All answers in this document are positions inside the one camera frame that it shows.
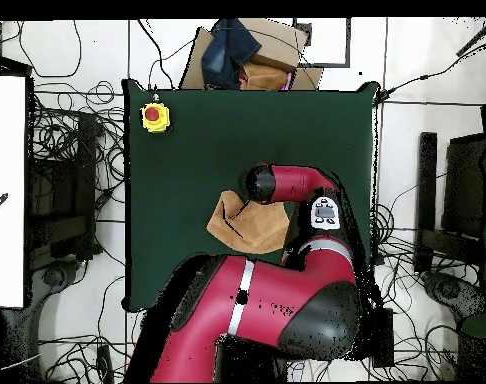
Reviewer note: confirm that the orange terry towel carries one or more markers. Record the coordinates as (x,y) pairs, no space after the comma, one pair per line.
(259,228)

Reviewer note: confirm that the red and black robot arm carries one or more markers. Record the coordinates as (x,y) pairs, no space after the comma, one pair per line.
(267,296)

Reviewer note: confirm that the long black flat board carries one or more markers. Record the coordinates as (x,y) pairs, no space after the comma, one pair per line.
(426,180)

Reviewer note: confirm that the dark green table cloth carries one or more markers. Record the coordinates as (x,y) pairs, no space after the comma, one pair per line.
(179,160)

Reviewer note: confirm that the yellow emergency stop button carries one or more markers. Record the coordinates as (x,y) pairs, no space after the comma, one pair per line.
(152,114)

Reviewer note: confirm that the orange cloth in box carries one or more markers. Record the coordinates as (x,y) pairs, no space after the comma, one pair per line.
(263,78)

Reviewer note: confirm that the blue denim jeans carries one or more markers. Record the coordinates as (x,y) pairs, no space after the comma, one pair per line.
(227,52)

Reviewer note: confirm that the brown cardboard box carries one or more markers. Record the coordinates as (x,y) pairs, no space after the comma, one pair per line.
(275,44)

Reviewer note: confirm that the black metal stand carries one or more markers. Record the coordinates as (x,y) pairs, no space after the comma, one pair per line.
(59,240)
(463,180)

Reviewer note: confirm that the small black floor box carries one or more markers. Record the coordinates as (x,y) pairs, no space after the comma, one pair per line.
(103,360)

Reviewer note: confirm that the white board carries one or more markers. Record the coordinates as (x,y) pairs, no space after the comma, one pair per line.
(5,160)

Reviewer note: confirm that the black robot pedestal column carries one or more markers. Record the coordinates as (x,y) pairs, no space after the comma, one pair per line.
(247,360)

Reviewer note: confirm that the black square frame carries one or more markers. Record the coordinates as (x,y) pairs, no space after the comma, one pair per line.
(331,64)

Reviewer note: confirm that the black pedestal leg with knob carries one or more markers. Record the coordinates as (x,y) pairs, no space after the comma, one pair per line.
(53,276)
(447,290)

